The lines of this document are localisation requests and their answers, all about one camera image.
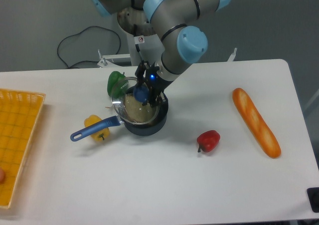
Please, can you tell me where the orange baguette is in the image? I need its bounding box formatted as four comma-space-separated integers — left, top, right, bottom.
232, 88, 281, 159

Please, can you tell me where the black device at edge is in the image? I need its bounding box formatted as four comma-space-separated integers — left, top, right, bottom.
307, 187, 319, 213

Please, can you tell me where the white clamp bracket right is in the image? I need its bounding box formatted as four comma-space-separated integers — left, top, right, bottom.
227, 48, 237, 62

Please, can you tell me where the dark blue saucepan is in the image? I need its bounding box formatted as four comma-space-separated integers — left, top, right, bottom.
70, 97, 168, 142

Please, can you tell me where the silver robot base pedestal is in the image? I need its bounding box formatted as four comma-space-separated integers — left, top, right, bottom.
117, 7, 164, 66

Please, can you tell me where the yellow woven basket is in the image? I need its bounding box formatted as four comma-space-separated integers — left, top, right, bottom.
0, 88, 46, 209

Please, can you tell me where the white metal table bracket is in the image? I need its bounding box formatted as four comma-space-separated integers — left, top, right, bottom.
97, 49, 132, 68

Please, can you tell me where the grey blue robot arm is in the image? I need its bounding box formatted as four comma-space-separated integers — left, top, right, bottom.
92, 0, 231, 107

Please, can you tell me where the red bell pepper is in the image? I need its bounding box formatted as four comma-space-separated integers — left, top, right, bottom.
197, 130, 221, 153

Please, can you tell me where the black cable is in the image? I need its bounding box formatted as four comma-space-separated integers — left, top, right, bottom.
57, 25, 122, 69

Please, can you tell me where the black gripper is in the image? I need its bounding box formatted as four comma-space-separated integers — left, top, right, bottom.
134, 60, 172, 108

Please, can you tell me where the glass lid blue knob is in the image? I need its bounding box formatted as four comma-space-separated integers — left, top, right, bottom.
111, 77, 159, 125

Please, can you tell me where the green bell pepper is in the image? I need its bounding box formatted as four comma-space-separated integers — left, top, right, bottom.
107, 71, 128, 99

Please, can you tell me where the yellow bell pepper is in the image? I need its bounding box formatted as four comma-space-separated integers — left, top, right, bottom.
84, 114, 111, 143

